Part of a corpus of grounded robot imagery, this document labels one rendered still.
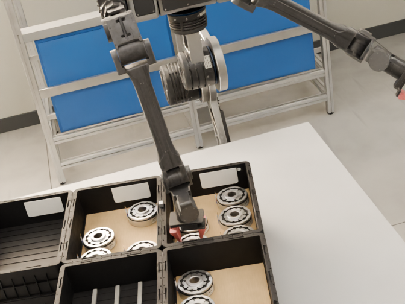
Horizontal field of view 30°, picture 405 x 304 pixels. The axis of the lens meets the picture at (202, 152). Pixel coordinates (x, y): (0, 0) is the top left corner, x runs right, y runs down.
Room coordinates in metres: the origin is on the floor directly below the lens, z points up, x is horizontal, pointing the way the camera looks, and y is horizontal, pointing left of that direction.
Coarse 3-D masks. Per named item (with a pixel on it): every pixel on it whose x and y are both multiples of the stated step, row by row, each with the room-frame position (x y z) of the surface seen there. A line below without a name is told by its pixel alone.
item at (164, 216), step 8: (200, 168) 2.15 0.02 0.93; (208, 168) 2.14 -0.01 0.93; (216, 168) 2.14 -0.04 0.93; (248, 168) 2.10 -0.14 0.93; (248, 176) 2.05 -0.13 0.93; (256, 200) 1.91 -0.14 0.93; (256, 208) 1.87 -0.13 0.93; (256, 216) 1.83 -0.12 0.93; (240, 232) 1.77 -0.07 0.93; (248, 232) 1.76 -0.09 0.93; (256, 232) 1.75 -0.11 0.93; (192, 240) 1.77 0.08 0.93; (200, 240) 1.76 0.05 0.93; (208, 240) 1.76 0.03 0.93
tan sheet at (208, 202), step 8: (248, 192) 2.11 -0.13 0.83; (200, 200) 2.11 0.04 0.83; (208, 200) 2.11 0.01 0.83; (200, 208) 2.07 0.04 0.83; (208, 208) 2.06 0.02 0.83; (216, 208) 2.05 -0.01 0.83; (248, 208) 2.02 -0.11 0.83; (208, 216) 2.02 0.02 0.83; (216, 216) 2.01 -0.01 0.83; (216, 224) 1.96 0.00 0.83; (208, 232) 1.93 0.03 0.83; (216, 232) 1.92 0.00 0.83; (176, 240) 1.92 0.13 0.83
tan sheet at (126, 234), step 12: (96, 216) 2.14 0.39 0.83; (108, 216) 2.12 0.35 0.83; (120, 216) 2.11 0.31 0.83; (120, 228) 2.04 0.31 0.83; (132, 228) 2.03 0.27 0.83; (144, 228) 2.02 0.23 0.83; (156, 228) 2.00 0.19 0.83; (120, 240) 1.97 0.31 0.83; (132, 240) 1.96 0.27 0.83; (144, 240) 1.95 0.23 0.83; (156, 240) 1.94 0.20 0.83; (84, 252) 1.95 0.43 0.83
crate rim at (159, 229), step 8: (152, 176) 2.16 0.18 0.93; (104, 184) 2.17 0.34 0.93; (112, 184) 2.16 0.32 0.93; (120, 184) 2.15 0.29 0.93; (160, 184) 2.10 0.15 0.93; (160, 192) 2.05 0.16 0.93; (72, 200) 2.10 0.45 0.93; (160, 200) 2.01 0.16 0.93; (72, 208) 2.06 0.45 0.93; (160, 208) 1.96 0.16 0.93; (72, 216) 2.01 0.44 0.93; (160, 216) 1.92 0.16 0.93; (72, 224) 1.97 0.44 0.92; (160, 224) 1.88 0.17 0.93; (160, 232) 1.84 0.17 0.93; (160, 240) 1.80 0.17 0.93; (64, 248) 1.85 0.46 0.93; (144, 248) 1.78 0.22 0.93; (152, 248) 1.77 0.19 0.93; (160, 248) 1.77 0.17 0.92; (64, 256) 1.81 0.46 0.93; (96, 256) 1.78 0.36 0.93; (104, 256) 1.77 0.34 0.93
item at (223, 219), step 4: (228, 208) 1.99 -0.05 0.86; (232, 208) 1.99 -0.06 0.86; (236, 208) 1.99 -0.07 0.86; (240, 208) 1.98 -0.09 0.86; (244, 208) 1.98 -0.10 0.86; (224, 212) 1.98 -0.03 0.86; (244, 212) 1.95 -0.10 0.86; (248, 212) 1.95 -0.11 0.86; (220, 216) 1.96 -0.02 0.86; (224, 216) 1.96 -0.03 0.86; (244, 216) 1.94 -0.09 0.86; (248, 216) 1.93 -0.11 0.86; (220, 220) 1.94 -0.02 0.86; (224, 220) 1.94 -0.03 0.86; (228, 220) 1.93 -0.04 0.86; (232, 220) 1.92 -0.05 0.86; (236, 220) 1.92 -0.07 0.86; (240, 220) 1.92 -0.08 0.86; (244, 220) 1.91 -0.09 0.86; (228, 224) 1.91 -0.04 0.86; (232, 224) 1.90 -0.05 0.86; (236, 224) 1.90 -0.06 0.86; (240, 224) 1.90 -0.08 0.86
